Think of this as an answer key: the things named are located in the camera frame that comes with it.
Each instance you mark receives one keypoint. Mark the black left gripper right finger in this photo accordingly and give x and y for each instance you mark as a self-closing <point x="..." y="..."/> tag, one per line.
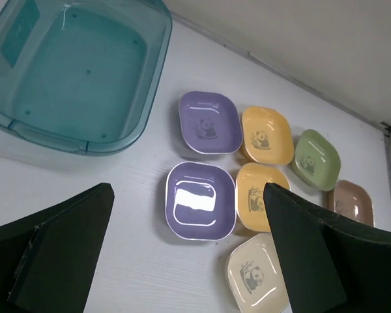
<point x="330" y="263"/>

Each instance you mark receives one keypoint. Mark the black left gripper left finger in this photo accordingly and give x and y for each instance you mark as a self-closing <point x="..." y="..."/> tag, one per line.
<point x="48" y="259"/>

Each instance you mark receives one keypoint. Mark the yellow panda plate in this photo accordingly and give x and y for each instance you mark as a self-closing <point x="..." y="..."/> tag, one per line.
<point x="267" y="136"/>
<point x="250" y="184"/>

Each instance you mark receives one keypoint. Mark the beige panda plate upper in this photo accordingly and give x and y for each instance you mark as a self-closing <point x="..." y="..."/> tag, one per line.
<point x="255" y="276"/>

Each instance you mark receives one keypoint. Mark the purple panda plate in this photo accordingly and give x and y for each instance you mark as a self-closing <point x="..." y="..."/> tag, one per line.
<point x="200" y="202"/>
<point x="210" y="123"/>

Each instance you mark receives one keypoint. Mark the brown panda plate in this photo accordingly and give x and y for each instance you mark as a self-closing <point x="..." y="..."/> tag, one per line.
<point x="352" y="201"/>

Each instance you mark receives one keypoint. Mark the teal transparent plastic bin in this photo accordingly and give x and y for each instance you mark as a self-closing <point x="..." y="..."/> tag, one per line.
<point x="81" y="76"/>

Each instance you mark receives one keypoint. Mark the green panda plate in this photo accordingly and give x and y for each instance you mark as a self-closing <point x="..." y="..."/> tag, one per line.
<point x="316" y="161"/>

